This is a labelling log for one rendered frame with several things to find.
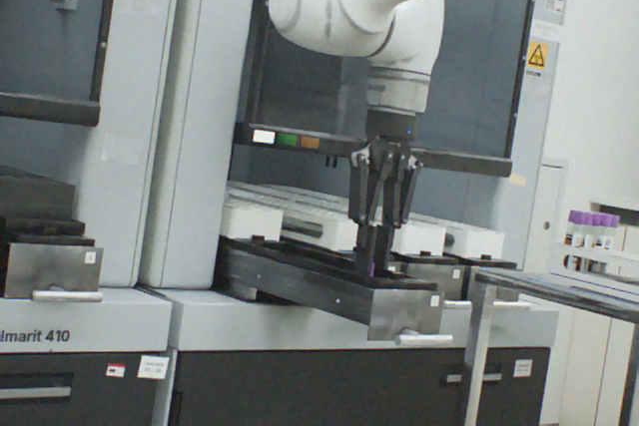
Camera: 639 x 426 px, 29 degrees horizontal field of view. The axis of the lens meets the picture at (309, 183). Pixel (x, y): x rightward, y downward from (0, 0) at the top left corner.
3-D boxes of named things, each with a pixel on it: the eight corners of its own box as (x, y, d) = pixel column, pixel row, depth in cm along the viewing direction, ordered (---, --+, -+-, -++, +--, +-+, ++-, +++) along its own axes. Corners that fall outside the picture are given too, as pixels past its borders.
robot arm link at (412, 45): (397, 73, 188) (334, 61, 179) (412, -30, 187) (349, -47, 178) (451, 78, 180) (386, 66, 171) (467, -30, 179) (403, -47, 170)
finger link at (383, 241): (375, 223, 183) (379, 223, 184) (368, 270, 184) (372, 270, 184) (389, 226, 181) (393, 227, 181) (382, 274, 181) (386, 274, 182)
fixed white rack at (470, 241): (349, 236, 239) (354, 205, 239) (387, 239, 246) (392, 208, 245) (463, 265, 217) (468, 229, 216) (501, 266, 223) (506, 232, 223)
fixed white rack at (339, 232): (222, 227, 219) (227, 194, 219) (267, 230, 226) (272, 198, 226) (331, 258, 197) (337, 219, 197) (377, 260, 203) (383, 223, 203)
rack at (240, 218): (128, 216, 215) (133, 182, 215) (176, 220, 221) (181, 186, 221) (229, 246, 192) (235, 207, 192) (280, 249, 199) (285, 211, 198)
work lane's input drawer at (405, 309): (102, 251, 217) (109, 201, 216) (169, 254, 226) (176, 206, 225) (388, 350, 161) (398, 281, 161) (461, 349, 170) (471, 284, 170)
